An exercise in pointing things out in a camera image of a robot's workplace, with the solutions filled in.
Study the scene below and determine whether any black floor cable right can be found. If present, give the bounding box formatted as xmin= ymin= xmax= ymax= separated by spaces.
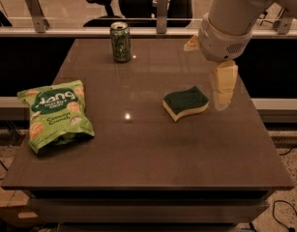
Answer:
xmin=271 ymin=199 xmax=297 ymax=232

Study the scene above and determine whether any cardboard box under table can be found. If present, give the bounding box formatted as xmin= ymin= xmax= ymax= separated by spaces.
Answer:
xmin=0 ymin=188 xmax=43 ymax=228

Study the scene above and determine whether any green and yellow sponge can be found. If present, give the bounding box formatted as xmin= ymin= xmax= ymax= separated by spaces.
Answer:
xmin=163 ymin=86 xmax=209 ymax=122

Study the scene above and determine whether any middle metal bracket post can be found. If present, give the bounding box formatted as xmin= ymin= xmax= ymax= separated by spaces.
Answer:
xmin=157 ymin=0 xmax=167 ymax=34

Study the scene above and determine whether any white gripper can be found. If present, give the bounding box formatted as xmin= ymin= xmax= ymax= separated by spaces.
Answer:
xmin=184 ymin=14 xmax=252 ymax=92

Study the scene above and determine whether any green snack bag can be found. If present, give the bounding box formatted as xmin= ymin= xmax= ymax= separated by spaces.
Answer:
xmin=17 ymin=80 xmax=95 ymax=154

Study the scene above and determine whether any black office chair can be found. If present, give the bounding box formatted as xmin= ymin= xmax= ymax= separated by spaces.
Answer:
xmin=84 ymin=0 xmax=193 ymax=27

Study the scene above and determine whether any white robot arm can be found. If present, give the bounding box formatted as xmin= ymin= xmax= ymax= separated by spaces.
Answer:
xmin=185 ymin=0 xmax=297 ymax=98

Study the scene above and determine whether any left metal bracket post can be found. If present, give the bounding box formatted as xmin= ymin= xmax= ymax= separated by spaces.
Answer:
xmin=24 ymin=0 xmax=49 ymax=33

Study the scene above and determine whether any green soda can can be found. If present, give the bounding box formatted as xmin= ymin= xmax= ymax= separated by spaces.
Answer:
xmin=110 ymin=21 xmax=131 ymax=63

